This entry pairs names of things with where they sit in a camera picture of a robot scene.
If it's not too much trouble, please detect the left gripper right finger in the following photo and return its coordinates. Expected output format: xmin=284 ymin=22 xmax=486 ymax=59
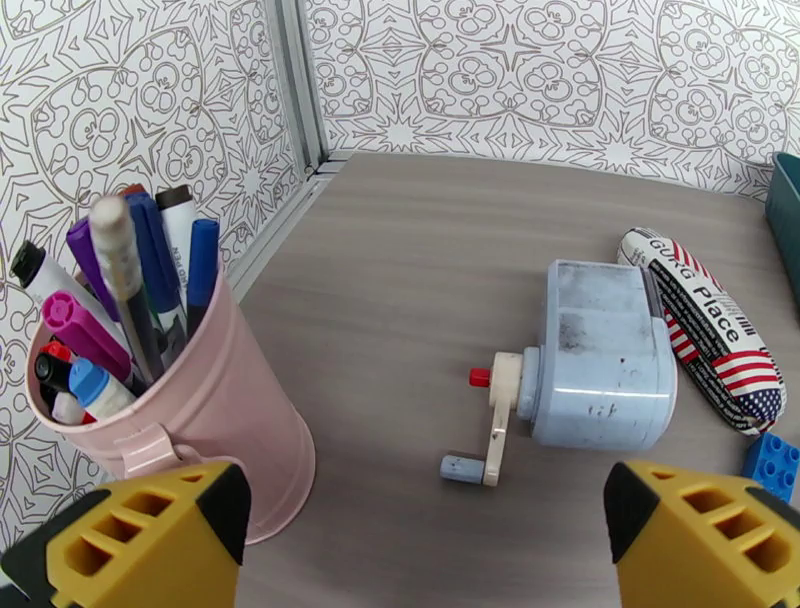
xmin=602 ymin=460 xmax=800 ymax=608

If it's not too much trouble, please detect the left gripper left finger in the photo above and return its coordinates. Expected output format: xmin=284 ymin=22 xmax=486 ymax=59
xmin=0 ymin=461 xmax=253 ymax=608

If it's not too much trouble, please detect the blue lego brick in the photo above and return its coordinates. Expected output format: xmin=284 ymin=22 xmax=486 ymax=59
xmin=741 ymin=432 xmax=800 ymax=504

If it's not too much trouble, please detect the pink metal pen cup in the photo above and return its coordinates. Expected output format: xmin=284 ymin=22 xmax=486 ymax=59
xmin=24 ymin=268 xmax=317 ymax=546

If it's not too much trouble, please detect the white marker light blue cap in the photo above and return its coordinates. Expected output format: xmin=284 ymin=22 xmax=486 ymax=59
xmin=67 ymin=357 xmax=138 ymax=421

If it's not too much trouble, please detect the red and black marker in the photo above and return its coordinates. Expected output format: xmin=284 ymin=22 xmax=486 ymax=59
xmin=34 ymin=340 xmax=76 ymax=411

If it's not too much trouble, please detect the magenta marker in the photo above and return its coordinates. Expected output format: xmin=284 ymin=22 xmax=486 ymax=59
xmin=40 ymin=290 xmax=136 ymax=383

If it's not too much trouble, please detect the red white snack packet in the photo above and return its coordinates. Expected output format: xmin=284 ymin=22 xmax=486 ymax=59
xmin=617 ymin=226 xmax=788 ymax=437

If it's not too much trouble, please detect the blue pen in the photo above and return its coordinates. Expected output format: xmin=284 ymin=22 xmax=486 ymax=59
xmin=185 ymin=218 xmax=222 ymax=339

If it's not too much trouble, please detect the white marker black cap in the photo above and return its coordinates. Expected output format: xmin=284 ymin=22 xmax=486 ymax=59
xmin=9 ymin=240 xmax=129 ymax=351

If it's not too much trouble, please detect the dark blue marker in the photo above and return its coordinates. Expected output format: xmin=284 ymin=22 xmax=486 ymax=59
xmin=122 ymin=190 xmax=189 ymax=333

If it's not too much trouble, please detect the purple marker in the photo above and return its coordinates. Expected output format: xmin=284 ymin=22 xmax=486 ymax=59
xmin=65 ymin=216 xmax=123 ymax=323

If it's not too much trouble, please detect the white marker brown cap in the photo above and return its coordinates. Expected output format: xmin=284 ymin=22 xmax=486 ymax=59
xmin=154 ymin=184 xmax=200 ymax=308

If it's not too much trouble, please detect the teal plastic container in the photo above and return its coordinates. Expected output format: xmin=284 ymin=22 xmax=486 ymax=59
xmin=765 ymin=151 xmax=800 ymax=308

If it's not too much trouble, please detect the aluminium floor rail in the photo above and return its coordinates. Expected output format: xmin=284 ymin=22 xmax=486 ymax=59
xmin=224 ymin=149 xmax=351 ymax=295

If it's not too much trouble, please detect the aluminium frame post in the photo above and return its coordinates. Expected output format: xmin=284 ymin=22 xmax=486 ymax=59
xmin=265 ymin=0 xmax=331 ymax=179

